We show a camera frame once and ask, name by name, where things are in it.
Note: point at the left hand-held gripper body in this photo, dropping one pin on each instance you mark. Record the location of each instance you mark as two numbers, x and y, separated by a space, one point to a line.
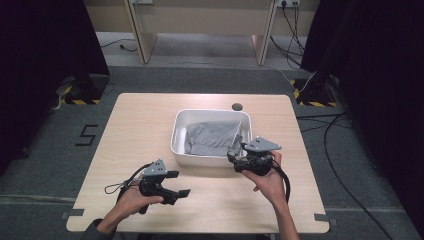
155 169

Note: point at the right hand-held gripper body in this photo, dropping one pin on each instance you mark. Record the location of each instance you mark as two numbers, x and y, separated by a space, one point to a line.
261 145

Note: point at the grey pants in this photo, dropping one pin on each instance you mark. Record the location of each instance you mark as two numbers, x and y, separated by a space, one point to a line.
210 138

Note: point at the white plastic bin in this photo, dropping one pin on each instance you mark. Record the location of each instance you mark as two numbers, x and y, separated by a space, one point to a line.
178 135

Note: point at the person's left hand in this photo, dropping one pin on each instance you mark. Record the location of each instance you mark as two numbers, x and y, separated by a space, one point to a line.
131 201

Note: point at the person's right hand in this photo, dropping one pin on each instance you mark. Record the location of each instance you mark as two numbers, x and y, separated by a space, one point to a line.
268 186

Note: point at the black stand base striped tape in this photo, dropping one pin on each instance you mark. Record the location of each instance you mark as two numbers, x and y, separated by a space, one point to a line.
87 90
315 93

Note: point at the grey tape strip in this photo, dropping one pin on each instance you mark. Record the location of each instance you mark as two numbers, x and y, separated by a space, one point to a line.
322 217
74 212

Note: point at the black curtain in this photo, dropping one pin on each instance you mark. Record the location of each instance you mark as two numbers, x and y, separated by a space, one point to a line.
40 66
376 83

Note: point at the white wall power outlet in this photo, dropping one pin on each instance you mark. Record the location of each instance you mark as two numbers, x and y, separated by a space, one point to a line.
288 2

